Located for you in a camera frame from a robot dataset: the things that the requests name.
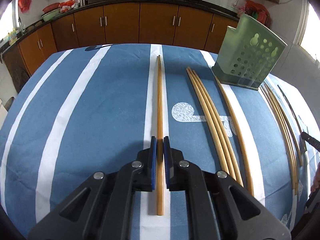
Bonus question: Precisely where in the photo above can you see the lower wooden kitchen cabinets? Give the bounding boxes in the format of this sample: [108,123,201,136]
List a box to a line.
[2,2,239,92]

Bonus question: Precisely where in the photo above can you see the red plastic bag on counter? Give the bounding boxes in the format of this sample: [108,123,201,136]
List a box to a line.
[245,0,270,25]

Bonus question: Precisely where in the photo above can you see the wooden chopstick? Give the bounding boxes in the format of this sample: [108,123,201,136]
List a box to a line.
[260,85,298,195]
[187,67,236,179]
[215,77,254,195]
[191,70,244,186]
[187,67,229,173]
[264,81,303,166]
[156,55,164,216]

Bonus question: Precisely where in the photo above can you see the green basin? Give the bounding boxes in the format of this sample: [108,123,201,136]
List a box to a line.
[41,8,60,22]

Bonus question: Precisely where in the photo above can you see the blue white striped tablecloth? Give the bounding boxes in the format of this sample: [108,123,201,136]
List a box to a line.
[1,44,319,239]

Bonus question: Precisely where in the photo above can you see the red plastic bag on wall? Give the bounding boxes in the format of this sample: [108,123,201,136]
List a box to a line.
[18,0,32,13]

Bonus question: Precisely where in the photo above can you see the green perforated utensil holder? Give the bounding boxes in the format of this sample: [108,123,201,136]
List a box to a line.
[212,14,287,90]

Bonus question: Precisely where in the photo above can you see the yellow detergent bottle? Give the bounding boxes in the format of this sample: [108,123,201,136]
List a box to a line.
[8,29,21,46]

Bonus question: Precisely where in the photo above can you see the red basin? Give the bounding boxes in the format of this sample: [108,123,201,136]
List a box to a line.
[42,2,60,14]

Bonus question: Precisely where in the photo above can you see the dark chopstick far right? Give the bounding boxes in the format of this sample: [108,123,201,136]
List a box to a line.
[277,85,308,152]

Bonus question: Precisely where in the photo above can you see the right hand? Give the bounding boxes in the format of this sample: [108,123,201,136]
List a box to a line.
[310,163,320,193]

